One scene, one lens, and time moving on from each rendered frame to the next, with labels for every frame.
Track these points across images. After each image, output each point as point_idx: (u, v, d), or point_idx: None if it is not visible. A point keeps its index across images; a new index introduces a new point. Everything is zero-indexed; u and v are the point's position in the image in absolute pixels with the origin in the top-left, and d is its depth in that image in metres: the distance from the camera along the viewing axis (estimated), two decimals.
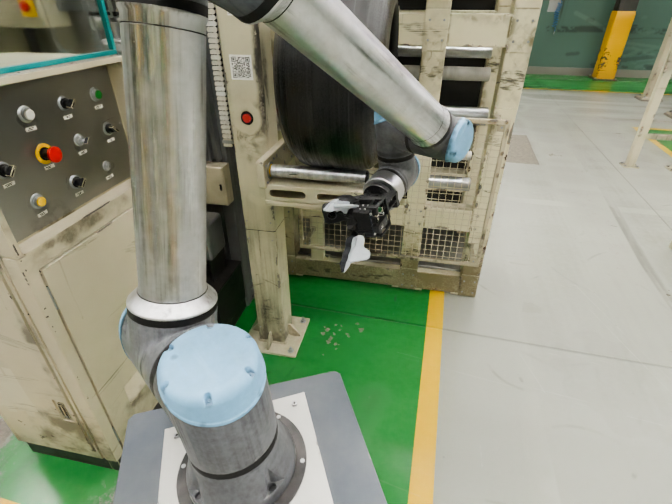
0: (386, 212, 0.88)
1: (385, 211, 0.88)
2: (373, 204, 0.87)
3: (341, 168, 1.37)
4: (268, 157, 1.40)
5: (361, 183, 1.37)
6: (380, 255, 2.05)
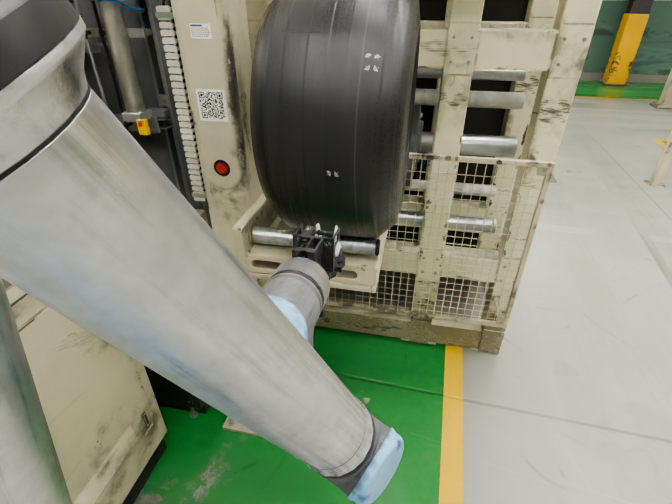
0: (312, 237, 0.68)
1: (313, 239, 0.68)
2: (328, 247, 0.69)
3: (342, 249, 1.04)
4: (250, 218, 1.08)
5: None
6: (389, 311, 1.74)
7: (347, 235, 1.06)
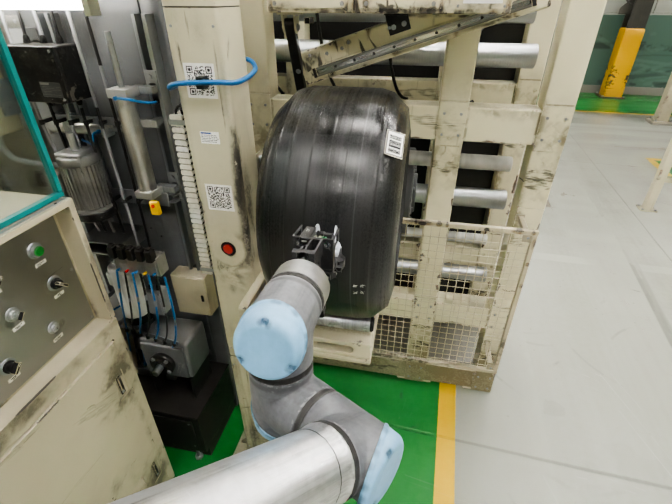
0: (311, 238, 0.68)
1: (313, 240, 0.68)
2: (328, 248, 0.69)
3: None
4: (254, 295, 1.17)
5: (365, 321, 1.12)
6: (385, 356, 1.83)
7: (341, 326, 1.13)
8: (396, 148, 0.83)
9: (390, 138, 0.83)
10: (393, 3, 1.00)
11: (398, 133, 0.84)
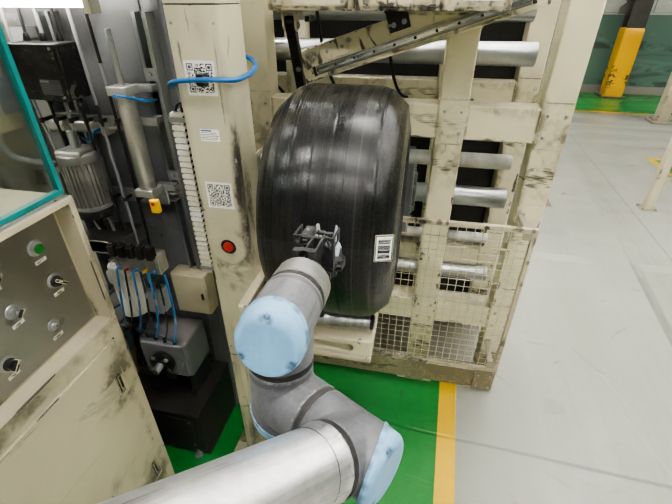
0: (312, 237, 0.68)
1: (313, 238, 0.68)
2: (329, 247, 0.69)
3: None
4: (254, 293, 1.17)
5: (365, 329, 1.13)
6: (385, 355, 1.82)
7: None
8: (385, 252, 0.84)
9: (378, 245, 0.83)
10: (393, 1, 1.00)
11: (386, 236, 0.83)
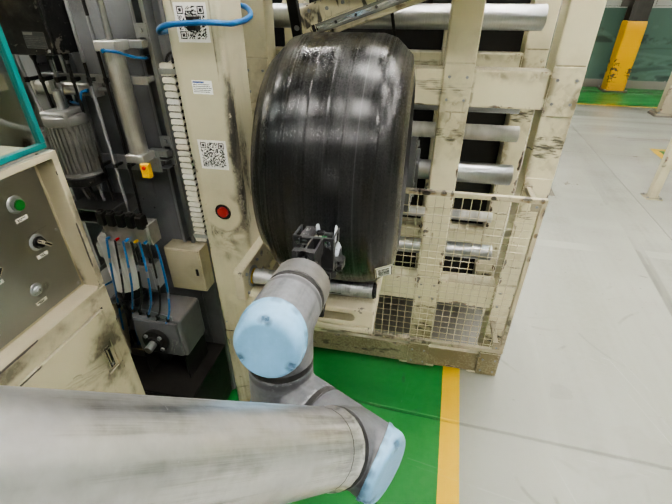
0: (312, 238, 0.68)
1: (313, 239, 0.68)
2: (328, 247, 0.69)
3: (340, 291, 1.07)
4: (250, 261, 1.11)
5: None
6: (387, 337, 1.77)
7: None
8: (385, 272, 0.94)
9: (378, 272, 0.92)
10: None
11: (385, 267, 0.91)
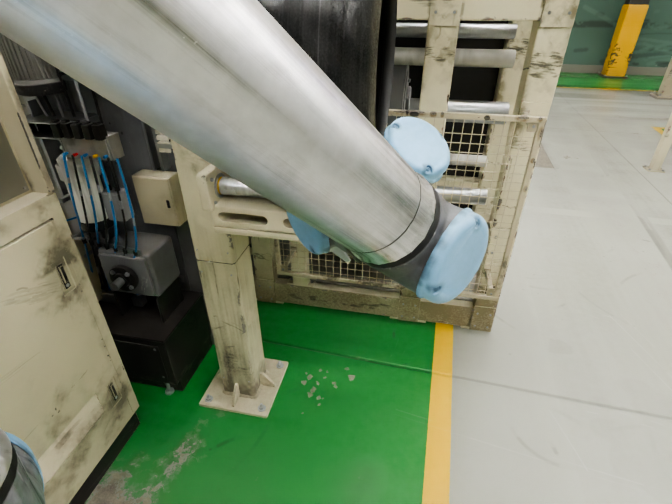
0: None
1: None
2: None
3: None
4: (216, 167, 1.00)
5: None
6: (375, 285, 1.66)
7: None
8: None
9: None
10: None
11: None
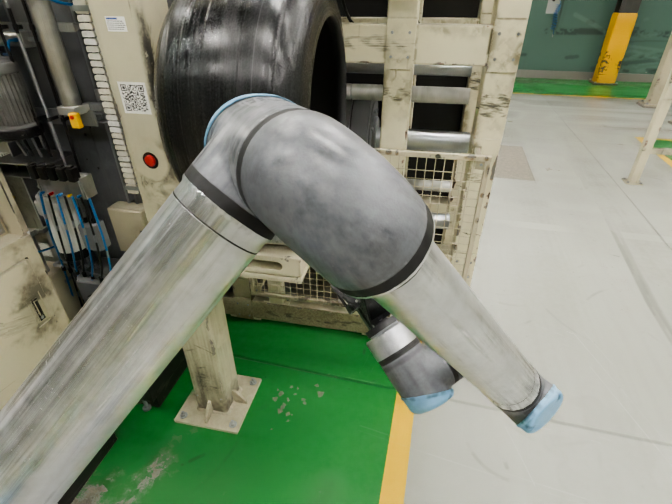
0: None
1: None
2: None
3: (270, 243, 1.08)
4: None
5: None
6: (343, 306, 1.75)
7: None
8: None
9: None
10: None
11: None
